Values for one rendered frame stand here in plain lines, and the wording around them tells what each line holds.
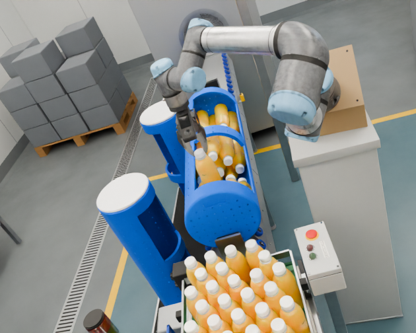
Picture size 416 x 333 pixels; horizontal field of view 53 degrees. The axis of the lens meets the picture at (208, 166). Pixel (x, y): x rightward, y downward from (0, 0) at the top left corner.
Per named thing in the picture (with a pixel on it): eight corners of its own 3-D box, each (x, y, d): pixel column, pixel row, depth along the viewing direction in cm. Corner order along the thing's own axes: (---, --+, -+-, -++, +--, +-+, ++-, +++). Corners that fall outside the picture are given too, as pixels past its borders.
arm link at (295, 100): (329, 106, 149) (328, 59, 97) (317, 147, 149) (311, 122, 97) (295, 98, 152) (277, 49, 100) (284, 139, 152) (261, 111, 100)
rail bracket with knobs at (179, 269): (203, 273, 165) (193, 256, 160) (203, 289, 160) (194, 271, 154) (179, 280, 167) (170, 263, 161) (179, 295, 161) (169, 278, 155)
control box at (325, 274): (329, 240, 144) (323, 219, 138) (346, 288, 127) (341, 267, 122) (300, 248, 145) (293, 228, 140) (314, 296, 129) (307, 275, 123)
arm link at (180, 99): (183, 93, 136) (160, 101, 138) (189, 105, 139) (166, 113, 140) (183, 83, 142) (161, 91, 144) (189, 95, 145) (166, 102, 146)
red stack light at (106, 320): (113, 315, 123) (106, 307, 121) (109, 335, 118) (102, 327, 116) (93, 320, 124) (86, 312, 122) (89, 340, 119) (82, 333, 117)
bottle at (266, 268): (293, 293, 144) (280, 258, 134) (277, 304, 143) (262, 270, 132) (281, 280, 150) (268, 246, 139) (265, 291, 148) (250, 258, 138)
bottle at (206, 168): (211, 187, 166) (194, 150, 156) (228, 185, 163) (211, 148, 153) (207, 200, 161) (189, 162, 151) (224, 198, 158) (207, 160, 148)
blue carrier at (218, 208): (244, 124, 233) (229, 78, 217) (269, 237, 161) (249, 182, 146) (196, 139, 237) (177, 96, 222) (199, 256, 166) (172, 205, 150)
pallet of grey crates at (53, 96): (137, 100, 564) (94, 15, 499) (125, 133, 501) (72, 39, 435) (61, 124, 595) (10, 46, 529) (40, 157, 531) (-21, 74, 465)
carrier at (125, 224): (170, 326, 244) (214, 306, 244) (96, 222, 196) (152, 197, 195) (164, 289, 268) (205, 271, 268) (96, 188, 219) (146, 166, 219)
